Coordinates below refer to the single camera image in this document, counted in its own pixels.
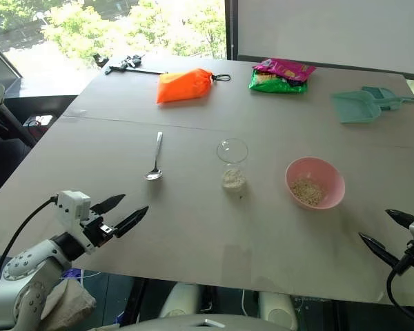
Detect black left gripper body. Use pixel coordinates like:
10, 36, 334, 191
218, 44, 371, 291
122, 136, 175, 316
80, 206, 117, 248

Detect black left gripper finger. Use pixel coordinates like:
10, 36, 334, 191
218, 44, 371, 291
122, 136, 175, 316
113, 205, 150, 239
89, 193, 127, 214

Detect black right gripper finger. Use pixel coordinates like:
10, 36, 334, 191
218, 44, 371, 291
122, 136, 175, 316
358, 232, 402, 268
385, 208, 414, 230

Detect pile of beige grains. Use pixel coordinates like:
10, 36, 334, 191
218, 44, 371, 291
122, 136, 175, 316
289, 177, 327, 207

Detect silver metal spoon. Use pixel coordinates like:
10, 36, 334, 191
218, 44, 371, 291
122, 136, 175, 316
144, 130, 164, 182

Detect pink plastic bowl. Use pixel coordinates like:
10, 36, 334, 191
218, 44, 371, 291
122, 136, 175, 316
284, 157, 346, 210

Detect black table leg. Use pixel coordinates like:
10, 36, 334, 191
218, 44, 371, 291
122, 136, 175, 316
123, 277, 150, 325

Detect beige crumpled cloth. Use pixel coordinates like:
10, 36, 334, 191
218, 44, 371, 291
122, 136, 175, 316
40, 277, 98, 331

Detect white rounded robot leg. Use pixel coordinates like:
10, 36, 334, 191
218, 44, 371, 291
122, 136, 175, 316
257, 292, 299, 331
158, 283, 203, 319

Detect clear glass cup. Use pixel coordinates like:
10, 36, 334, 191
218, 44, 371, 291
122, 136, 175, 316
216, 137, 250, 196

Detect teal plastic dustpan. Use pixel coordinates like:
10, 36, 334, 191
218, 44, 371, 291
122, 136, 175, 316
331, 90, 414, 125

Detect black office chair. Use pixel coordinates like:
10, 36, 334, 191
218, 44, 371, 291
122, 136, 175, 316
0, 76, 34, 208

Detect teal plastic brush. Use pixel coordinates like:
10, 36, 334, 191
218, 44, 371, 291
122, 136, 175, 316
361, 86, 403, 112

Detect long black bar tool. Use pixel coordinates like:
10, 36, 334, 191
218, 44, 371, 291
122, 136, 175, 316
103, 63, 169, 76

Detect black key bunch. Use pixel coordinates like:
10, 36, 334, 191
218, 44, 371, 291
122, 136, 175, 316
119, 53, 147, 70

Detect small black clamp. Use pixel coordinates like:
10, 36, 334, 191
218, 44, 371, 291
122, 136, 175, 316
92, 52, 110, 68

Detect green snack bag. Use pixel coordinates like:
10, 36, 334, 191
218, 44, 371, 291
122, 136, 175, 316
248, 68, 309, 94

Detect pink snack bag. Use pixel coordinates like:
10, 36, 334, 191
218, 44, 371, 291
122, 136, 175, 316
253, 57, 317, 83

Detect white roller screen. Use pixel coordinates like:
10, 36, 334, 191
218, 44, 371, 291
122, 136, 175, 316
237, 0, 414, 84

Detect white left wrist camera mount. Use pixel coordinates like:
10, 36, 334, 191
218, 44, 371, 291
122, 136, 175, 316
53, 190, 95, 255

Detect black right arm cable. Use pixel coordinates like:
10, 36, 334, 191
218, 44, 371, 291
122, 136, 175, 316
386, 268, 414, 329

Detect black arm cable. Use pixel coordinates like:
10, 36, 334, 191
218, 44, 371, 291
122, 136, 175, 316
386, 268, 414, 329
0, 195, 59, 289

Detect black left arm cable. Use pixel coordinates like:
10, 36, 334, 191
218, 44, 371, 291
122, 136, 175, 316
0, 195, 59, 289

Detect orange drawstring bag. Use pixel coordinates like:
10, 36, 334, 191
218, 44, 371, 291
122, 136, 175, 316
155, 67, 232, 105

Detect thin white cable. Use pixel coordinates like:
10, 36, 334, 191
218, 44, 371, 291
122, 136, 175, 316
240, 288, 250, 317

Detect dark window post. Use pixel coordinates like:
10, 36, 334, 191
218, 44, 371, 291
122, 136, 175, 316
224, 0, 239, 61

